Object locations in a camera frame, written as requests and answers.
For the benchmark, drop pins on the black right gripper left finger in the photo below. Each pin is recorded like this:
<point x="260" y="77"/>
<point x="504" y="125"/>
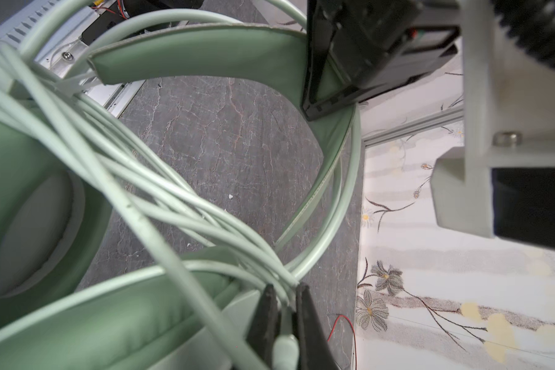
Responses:
<point x="264" y="325"/>

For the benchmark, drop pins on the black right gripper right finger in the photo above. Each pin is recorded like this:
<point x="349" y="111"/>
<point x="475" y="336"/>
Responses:
<point x="314" y="351"/>

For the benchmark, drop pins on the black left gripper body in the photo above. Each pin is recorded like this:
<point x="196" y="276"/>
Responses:
<point x="358" y="50"/>

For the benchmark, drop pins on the mint green headphones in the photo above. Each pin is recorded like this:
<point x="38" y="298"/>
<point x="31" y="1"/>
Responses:
<point x="109" y="259"/>

